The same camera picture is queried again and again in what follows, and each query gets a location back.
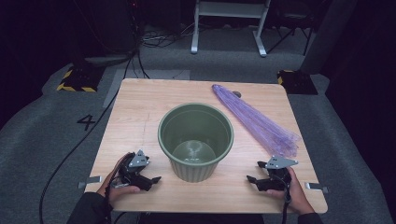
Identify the green plastic bin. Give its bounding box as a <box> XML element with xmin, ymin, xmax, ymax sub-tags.
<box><xmin>157</xmin><ymin>102</ymin><xmax>235</xmax><ymax>184</ymax></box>

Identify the person's right hand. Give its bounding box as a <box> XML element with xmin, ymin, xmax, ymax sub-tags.
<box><xmin>265</xmin><ymin>166</ymin><xmax>316</xmax><ymax>216</ymax></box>

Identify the right hand-held gripper cable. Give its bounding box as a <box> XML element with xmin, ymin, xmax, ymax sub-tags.
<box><xmin>280</xmin><ymin>181</ymin><xmax>292</xmax><ymax>224</ymax></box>

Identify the long black floor cable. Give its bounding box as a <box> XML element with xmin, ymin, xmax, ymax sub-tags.
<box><xmin>38</xmin><ymin>55</ymin><xmax>141</xmax><ymax>224</ymax></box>

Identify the grey column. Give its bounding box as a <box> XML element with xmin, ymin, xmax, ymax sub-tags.
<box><xmin>299</xmin><ymin>0</ymin><xmax>359</xmax><ymax>76</ymax></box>

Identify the hand-held gripper cable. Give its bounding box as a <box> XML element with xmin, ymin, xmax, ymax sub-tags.
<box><xmin>280</xmin><ymin>181</ymin><xmax>292</xmax><ymax>224</ymax></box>
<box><xmin>104</xmin><ymin>152</ymin><xmax>134</xmax><ymax>224</ymax></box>

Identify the left hand-held gripper cable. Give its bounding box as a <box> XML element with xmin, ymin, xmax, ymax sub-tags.
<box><xmin>104</xmin><ymin>152</ymin><xmax>134</xmax><ymax>224</ymax></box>

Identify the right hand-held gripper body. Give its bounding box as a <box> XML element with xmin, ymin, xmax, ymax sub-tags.
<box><xmin>253</xmin><ymin>155</ymin><xmax>299</xmax><ymax>192</ymax></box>

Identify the bundle of floor cables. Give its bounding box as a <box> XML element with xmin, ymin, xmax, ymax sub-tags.
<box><xmin>139</xmin><ymin>22</ymin><xmax>200</xmax><ymax>49</ymax></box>

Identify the purple plastic bag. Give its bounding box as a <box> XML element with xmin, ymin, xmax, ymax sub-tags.
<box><xmin>212</xmin><ymin>83</ymin><xmax>303</xmax><ymax>158</ymax></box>

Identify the metal table bracket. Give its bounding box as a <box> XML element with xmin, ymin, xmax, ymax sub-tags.
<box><xmin>304</xmin><ymin>182</ymin><xmax>330</xmax><ymax>194</ymax></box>
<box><xmin>78</xmin><ymin>175</ymin><xmax>103</xmax><ymax>189</ymax></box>

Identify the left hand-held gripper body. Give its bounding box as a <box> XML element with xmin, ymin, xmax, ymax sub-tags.
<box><xmin>118</xmin><ymin>149</ymin><xmax>153</xmax><ymax>191</ymax></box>

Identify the person's left hand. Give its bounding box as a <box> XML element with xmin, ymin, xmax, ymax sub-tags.
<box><xmin>96</xmin><ymin>152</ymin><xmax>142</xmax><ymax>208</ymax></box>

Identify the black yellow striped base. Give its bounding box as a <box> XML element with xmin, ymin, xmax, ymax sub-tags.
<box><xmin>56</xmin><ymin>65</ymin><xmax>106</xmax><ymax>93</ymax></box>
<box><xmin>276</xmin><ymin>69</ymin><xmax>319</xmax><ymax>96</ymax></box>

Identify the white metal stand frame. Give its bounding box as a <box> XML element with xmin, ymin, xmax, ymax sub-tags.
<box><xmin>191</xmin><ymin>0</ymin><xmax>272</xmax><ymax>58</ymax></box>

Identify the black folding stand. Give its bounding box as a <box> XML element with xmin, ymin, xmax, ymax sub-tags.
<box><xmin>265</xmin><ymin>0</ymin><xmax>316</xmax><ymax>56</ymax></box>

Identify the person's dark clothing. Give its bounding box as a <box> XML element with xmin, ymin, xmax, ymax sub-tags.
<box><xmin>136</xmin><ymin>212</ymin><xmax>265</xmax><ymax>224</ymax></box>

